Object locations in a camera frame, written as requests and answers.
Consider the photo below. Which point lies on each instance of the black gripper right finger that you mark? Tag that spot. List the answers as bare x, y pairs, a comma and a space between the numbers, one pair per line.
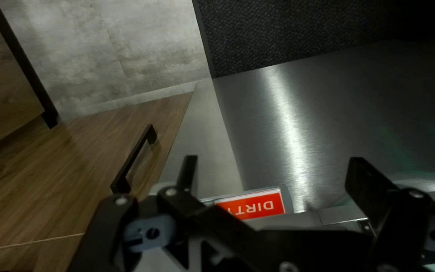
402, 220

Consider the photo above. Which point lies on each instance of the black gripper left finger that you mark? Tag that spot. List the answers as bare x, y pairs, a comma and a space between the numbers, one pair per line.
203, 238

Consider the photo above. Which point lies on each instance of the red dirty clean magnet sign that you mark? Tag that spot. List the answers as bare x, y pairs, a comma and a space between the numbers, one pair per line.
250, 206

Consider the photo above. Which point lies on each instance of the stainless steel dishwasher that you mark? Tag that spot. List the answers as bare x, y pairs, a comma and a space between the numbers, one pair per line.
295, 128

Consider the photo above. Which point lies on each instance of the wood drawer front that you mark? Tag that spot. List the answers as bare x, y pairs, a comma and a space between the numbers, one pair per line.
41, 256

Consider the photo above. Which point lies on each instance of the dark wood cabinet door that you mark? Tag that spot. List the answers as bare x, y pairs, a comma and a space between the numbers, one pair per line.
52, 179

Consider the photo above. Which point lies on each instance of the black cabinet door handle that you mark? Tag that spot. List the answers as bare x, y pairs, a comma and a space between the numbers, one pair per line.
120, 184

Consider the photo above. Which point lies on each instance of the black vertical cabinet handle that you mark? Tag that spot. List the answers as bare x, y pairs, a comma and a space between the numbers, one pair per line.
50, 116

